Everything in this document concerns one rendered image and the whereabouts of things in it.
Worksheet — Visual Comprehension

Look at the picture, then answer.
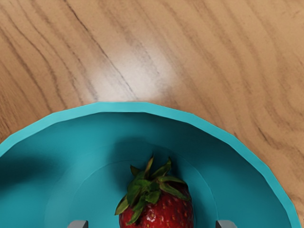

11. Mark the teal plate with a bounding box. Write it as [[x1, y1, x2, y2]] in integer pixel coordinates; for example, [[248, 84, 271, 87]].
[[0, 102, 304, 228]]

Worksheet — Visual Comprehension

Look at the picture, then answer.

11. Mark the red strawberry with green leaves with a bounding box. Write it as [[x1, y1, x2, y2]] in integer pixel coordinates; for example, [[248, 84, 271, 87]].
[[114, 154, 194, 228]]

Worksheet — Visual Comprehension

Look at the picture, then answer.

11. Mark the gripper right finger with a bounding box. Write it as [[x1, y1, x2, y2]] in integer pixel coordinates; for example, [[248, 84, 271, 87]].
[[215, 219, 238, 228]]

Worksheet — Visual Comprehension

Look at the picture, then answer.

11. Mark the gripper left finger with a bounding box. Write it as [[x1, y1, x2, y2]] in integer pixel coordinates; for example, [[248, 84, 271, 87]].
[[67, 220, 89, 228]]

